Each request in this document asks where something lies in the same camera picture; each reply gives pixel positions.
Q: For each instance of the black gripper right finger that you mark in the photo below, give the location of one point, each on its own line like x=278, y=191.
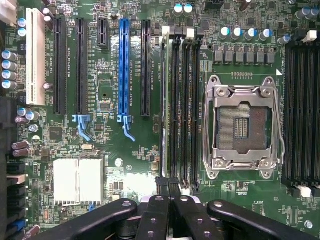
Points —
x=192, y=222

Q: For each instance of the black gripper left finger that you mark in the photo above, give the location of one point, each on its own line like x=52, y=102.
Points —
x=152, y=220

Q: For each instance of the black RAM slot white latch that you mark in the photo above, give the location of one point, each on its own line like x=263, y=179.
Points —
x=186, y=100
x=308, y=112

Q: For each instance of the RAM module in slot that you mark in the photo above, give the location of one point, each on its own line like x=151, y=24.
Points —
x=165, y=31

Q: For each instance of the green PC motherboard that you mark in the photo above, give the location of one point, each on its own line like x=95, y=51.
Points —
x=140, y=150

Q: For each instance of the silver finned chipset heatsink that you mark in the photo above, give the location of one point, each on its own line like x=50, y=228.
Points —
x=78, y=181

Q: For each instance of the steel locking lever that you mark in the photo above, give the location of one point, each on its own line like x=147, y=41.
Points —
x=205, y=130
x=279, y=125

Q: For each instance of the blue slot latch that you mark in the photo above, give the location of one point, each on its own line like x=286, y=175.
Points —
x=127, y=127
x=82, y=126

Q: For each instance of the silver CPU socket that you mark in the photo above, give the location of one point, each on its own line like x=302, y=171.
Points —
x=241, y=128

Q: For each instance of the silver mounting screw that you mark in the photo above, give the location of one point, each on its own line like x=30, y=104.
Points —
x=308, y=224
x=33, y=128

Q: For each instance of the blue SATA connector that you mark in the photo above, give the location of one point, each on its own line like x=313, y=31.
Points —
x=19, y=225

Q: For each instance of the black SATA connector stack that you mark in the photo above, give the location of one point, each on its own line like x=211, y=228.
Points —
x=16, y=197

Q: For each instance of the purple capacitor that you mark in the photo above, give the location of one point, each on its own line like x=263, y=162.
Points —
x=21, y=152
x=21, y=145

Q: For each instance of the long black expansion slot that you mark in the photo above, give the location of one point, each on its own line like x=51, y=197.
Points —
x=145, y=67
x=60, y=65
x=81, y=65

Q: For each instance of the blue expansion slot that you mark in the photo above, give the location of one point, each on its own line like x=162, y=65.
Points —
x=124, y=65

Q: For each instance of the silver blue capacitor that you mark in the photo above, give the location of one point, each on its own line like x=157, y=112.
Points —
x=225, y=32
x=22, y=32
x=8, y=75
x=237, y=32
x=315, y=12
x=285, y=39
x=303, y=12
x=8, y=65
x=250, y=33
x=8, y=55
x=178, y=8
x=22, y=22
x=265, y=33
x=31, y=115
x=188, y=8
x=8, y=85

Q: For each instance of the black plastic connector block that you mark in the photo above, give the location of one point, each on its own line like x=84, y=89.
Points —
x=7, y=125

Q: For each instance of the short black expansion slot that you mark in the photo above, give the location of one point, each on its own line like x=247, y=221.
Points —
x=103, y=32

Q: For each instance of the white PCI expansion slot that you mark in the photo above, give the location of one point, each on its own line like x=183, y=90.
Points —
x=36, y=57

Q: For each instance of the white power connector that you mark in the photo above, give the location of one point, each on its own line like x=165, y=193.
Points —
x=7, y=11

